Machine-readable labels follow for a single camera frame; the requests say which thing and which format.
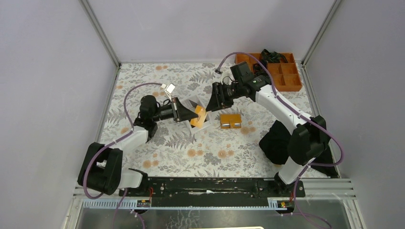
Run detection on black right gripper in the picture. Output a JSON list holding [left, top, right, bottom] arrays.
[[205, 82, 243, 112]]

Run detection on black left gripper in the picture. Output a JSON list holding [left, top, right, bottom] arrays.
[[151, 97, 198, 123]]

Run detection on yellow credit card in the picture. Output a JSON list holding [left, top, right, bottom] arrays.
[[190, 105, 207, 128]]

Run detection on yellow leather card holder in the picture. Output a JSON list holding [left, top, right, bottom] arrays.
[[220, 114, 242, 129]]

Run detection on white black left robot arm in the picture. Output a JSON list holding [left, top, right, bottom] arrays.
[[77, 95, 198, 198]]

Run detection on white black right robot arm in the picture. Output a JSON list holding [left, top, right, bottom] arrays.
[[206, 76, 330, 197]]

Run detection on white card box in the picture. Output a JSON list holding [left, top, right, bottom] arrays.
[[183, 95, 212, 135]]

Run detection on floral patterned table mat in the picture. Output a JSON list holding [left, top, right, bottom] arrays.
[[99, 63, 280, 177]]

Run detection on black cloth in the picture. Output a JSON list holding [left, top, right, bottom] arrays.
[[259, 120, 339, 178]]

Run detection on orange wooden divided tray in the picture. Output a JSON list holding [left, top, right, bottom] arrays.
[[235, 52, 302, 92]]

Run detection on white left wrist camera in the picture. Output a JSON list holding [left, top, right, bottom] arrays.
[[160, 83, 176, 100]]

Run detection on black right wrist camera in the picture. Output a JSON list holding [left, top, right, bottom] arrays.
[[230, 62, 255, 84]]

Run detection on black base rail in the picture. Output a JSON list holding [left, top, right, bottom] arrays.
[[126, 177, 306, 208]]

